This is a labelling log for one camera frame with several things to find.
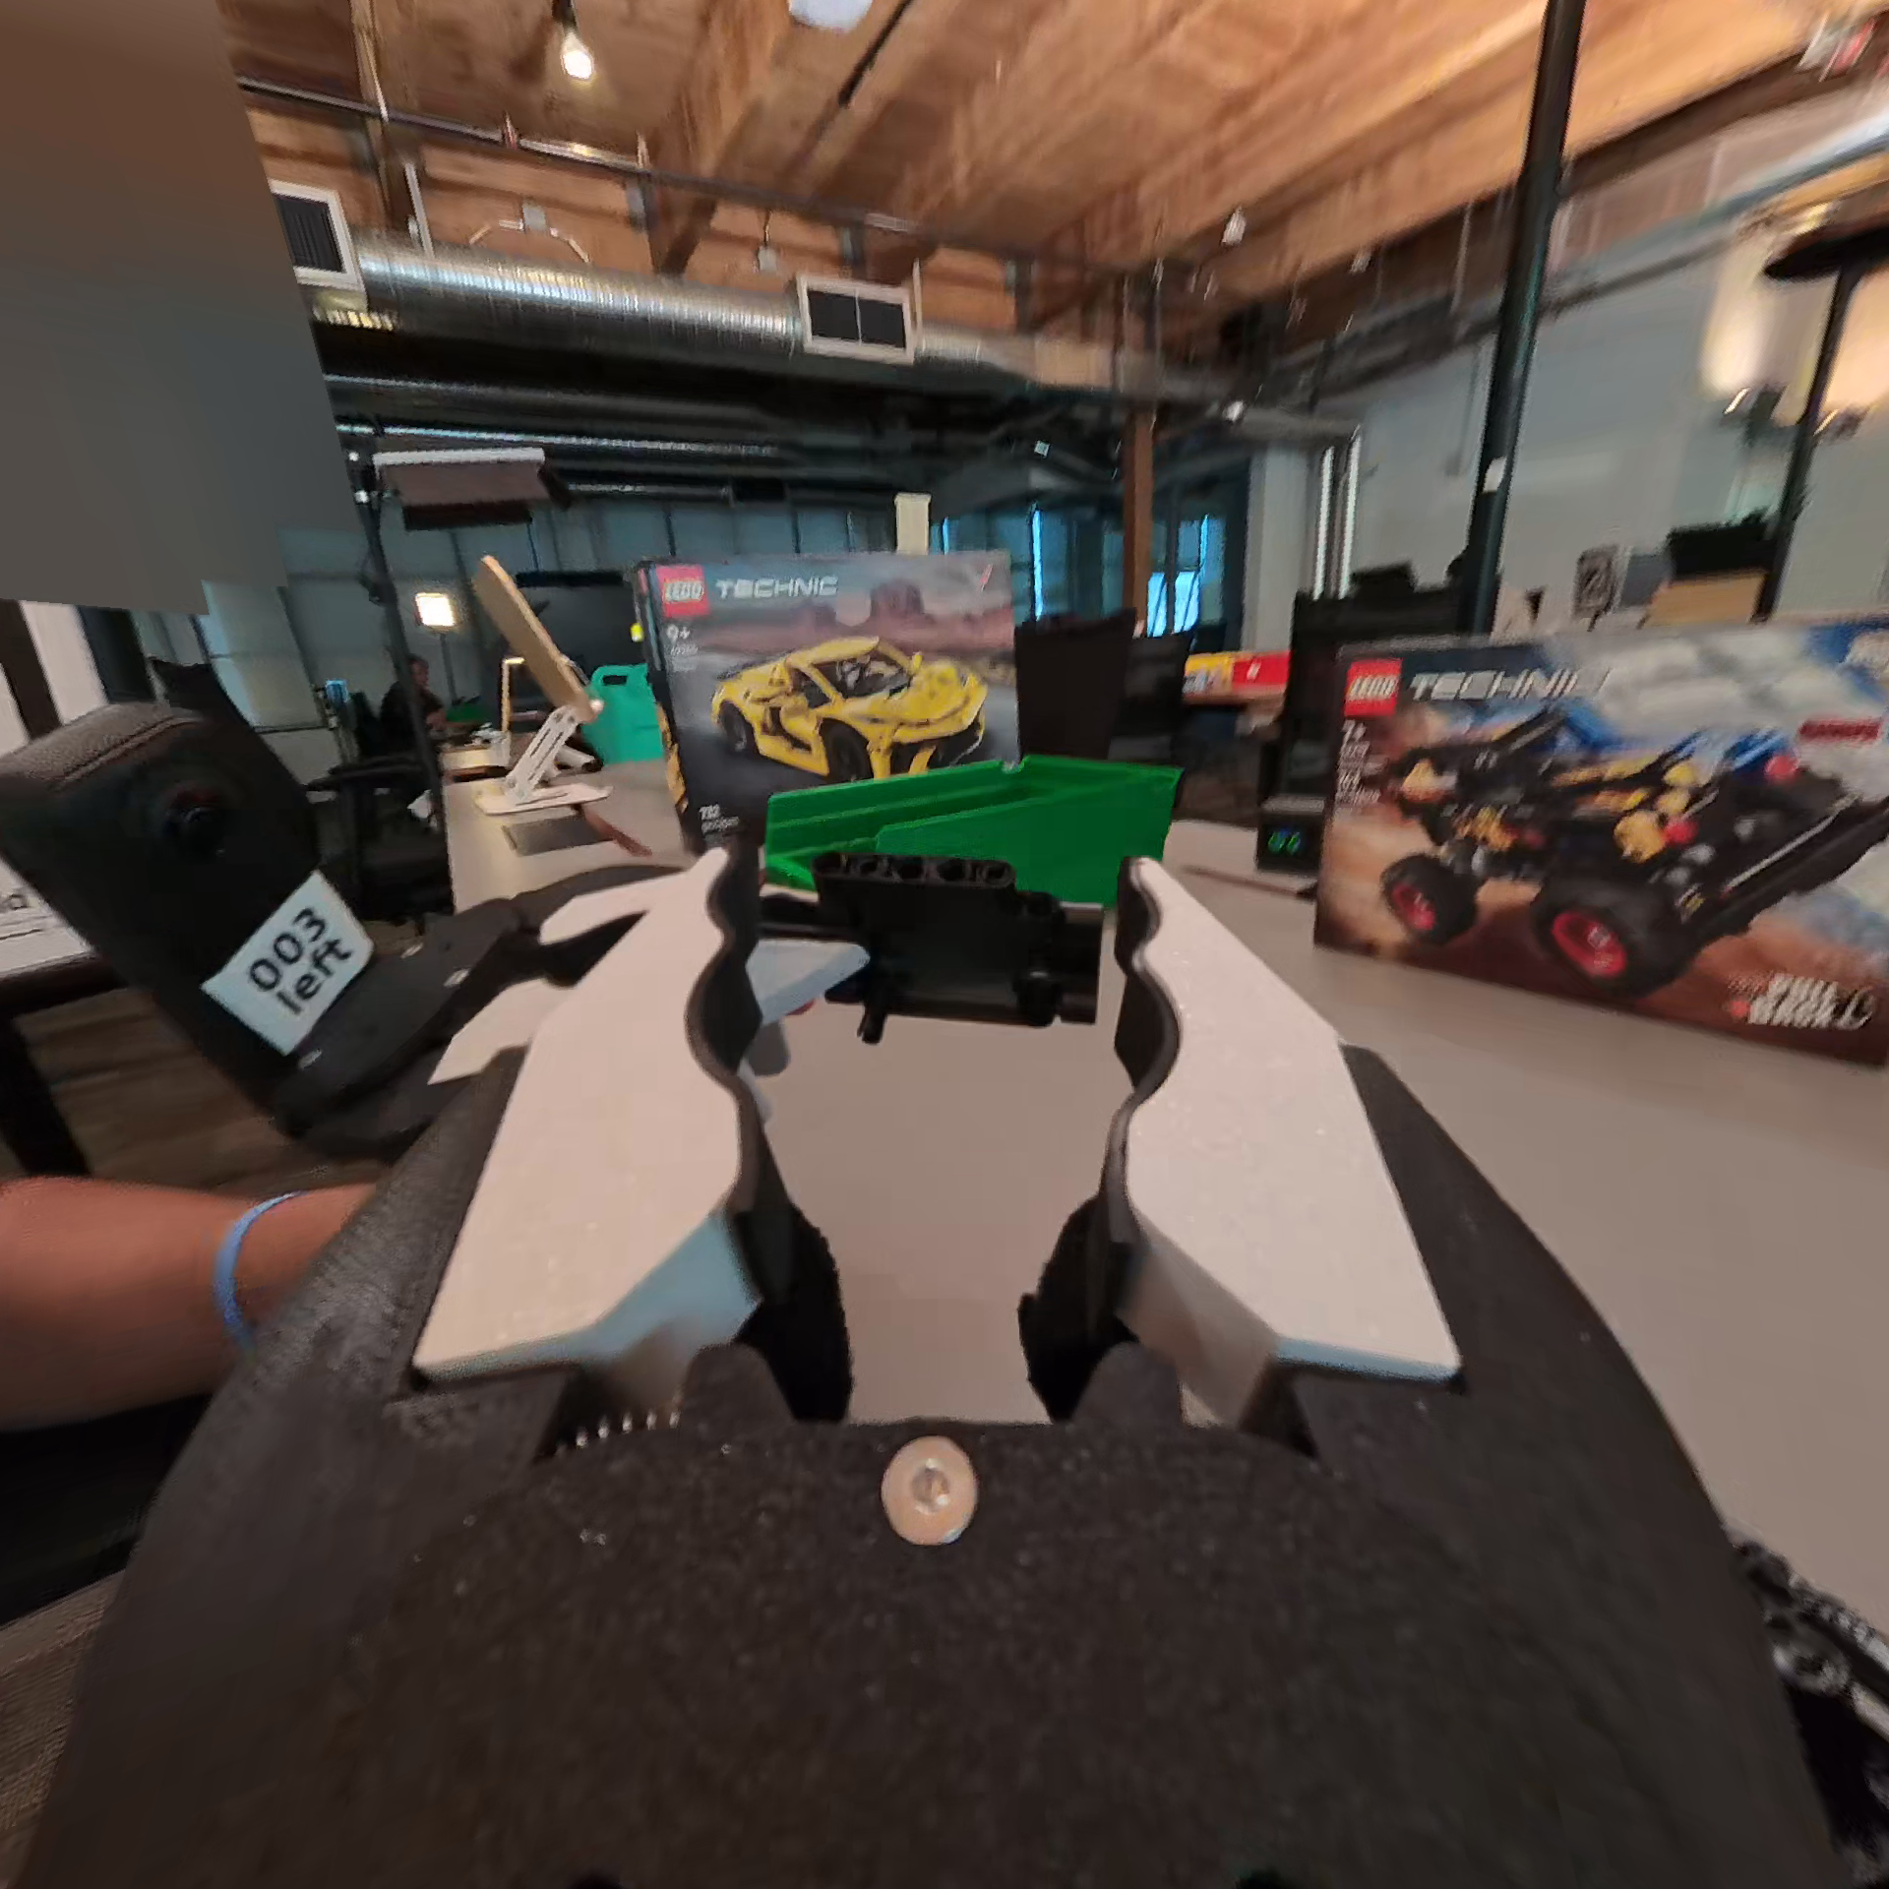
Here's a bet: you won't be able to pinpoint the person's left forearm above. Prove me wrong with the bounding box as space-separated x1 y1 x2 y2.
0 1178 378 1429

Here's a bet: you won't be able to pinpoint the green plastic container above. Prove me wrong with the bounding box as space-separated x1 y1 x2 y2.
587 664 669 763

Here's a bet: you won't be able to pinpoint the yellow car lego box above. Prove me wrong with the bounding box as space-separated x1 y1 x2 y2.
636 550 1020 858

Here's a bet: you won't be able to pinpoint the black lego piece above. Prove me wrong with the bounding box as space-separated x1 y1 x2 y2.
811 849 1104 1045

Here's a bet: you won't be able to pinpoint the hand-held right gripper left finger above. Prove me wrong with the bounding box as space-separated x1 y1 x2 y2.
412 845 794 1393

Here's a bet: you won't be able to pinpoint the green plastic bin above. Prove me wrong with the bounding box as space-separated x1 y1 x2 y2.
761 755 1181 906

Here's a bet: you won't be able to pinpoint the overhead light panel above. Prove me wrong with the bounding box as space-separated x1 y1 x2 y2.
371 447 564 532

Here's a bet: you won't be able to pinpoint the black lego parts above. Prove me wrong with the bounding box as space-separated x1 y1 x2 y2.
1725 1541 1889 1749

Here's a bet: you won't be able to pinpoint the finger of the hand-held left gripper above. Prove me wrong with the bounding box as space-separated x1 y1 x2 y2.
745 936 874 1070
535 869 696 954

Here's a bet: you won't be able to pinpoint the white air vent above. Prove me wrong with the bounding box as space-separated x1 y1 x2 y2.
797 273 920 363
269 181 359 285

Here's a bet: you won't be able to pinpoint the black device with green display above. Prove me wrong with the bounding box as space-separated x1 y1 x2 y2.
1254 796 1325 896

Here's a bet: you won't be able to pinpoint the monster truck lego box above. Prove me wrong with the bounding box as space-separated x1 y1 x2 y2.
1314 612 1889 1068

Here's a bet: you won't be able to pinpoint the black support pole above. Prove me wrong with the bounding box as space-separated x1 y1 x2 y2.
1468 0 1592 591

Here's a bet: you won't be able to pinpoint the blue wristband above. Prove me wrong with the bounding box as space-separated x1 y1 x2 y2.
212 1190 312 1356

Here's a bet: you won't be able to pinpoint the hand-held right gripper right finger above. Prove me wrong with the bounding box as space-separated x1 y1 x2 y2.
1097 856 1466 1428

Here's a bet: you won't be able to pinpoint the black office chair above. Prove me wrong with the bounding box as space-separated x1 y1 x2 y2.
302 737 452 925

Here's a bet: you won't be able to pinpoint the black floor lamp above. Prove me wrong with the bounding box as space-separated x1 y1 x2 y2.
1757 228 1889 598

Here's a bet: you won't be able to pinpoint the silver ventilation duct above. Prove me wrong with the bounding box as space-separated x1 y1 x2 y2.
350 228 1360 444

